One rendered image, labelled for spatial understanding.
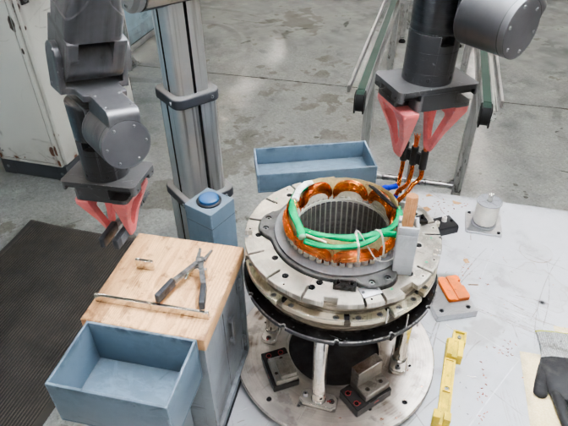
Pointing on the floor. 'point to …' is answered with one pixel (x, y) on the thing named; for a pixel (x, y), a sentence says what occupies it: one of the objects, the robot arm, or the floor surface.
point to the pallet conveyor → (364, 103)
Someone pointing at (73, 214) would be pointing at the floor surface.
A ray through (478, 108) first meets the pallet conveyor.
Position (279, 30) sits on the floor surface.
